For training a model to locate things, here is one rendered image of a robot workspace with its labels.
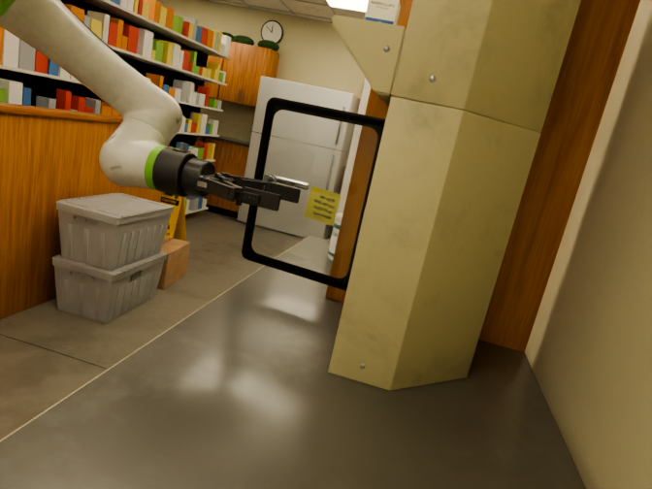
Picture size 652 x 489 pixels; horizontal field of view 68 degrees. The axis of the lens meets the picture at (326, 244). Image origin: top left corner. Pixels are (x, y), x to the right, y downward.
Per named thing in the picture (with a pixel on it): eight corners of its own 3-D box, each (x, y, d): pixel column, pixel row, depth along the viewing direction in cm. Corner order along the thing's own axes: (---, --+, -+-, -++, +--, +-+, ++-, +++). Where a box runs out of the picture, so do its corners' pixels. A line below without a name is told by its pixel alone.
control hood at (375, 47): (404, 113, 104) (414, 64, 101) (390, 95, 72) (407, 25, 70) (352, 102, 106) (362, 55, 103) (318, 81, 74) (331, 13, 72)
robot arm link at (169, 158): (173, 193, 104) (148, 197, 95) (179, 139, 101) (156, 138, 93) (198, 199, 103) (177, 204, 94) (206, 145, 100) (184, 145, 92)
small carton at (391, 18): (392, 43, 85) (401, 7, 83) (391, 37, 80) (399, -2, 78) (365, 38, 85) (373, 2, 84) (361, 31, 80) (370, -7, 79)
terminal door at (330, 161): (353, 293, 112) (393, 120, 103) (240, 257, 121) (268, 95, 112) (354, 292, 113) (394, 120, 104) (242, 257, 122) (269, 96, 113)
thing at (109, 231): (170, 252, 325) (177, 206, 318) (113, 275, 268) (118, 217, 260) (115, 238, 333) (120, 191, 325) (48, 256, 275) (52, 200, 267)
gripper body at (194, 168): (182, 157, 93) (226, 168, 91) (202, 156, 101) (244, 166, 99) (177, 195, 94) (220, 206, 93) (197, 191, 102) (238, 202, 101)
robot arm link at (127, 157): (103, 190, 103) (79, 157, 93) (131, 147, 109) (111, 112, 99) (161, 206, 101) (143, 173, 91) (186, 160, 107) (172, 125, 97)
